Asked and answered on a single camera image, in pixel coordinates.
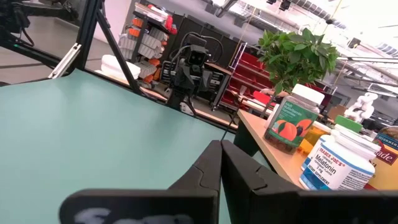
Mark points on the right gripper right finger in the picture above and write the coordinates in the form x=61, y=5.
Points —
x=242, y=180

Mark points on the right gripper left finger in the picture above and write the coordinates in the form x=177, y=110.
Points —
x=208, y=174

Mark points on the gummy bottle white lid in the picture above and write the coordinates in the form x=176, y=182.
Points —
x=289, y=124

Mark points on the white Trader Joe's melatonin bottle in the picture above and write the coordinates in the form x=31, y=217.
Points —
x=335, y=168
x=317, y=149

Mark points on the amber pill vial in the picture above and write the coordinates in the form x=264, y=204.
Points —
x=314, y=137

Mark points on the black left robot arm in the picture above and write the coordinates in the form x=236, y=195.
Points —
x=186, y=81

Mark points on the black cabinet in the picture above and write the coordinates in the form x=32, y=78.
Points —
x=224, y=46

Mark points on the rack with orange grey bins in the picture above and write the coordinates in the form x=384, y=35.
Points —
x=146, y=46

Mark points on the red storage bin rack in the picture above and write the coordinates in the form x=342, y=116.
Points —
x=248, y=77

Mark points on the white foam stack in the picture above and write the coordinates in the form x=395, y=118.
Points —
x=118, y=67

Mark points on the green leafy plant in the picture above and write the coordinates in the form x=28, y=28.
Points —
x=295, y=56

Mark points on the brown cardboard box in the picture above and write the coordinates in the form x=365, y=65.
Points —
x=337, y=112

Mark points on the white jointed robot figure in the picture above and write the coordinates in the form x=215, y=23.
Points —
x=362, y=105

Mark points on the wooden shelf black metal frame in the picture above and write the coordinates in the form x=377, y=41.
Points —
x=273, y=149

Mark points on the silver aluminium bracket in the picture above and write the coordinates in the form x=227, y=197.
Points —
x=65, y=60

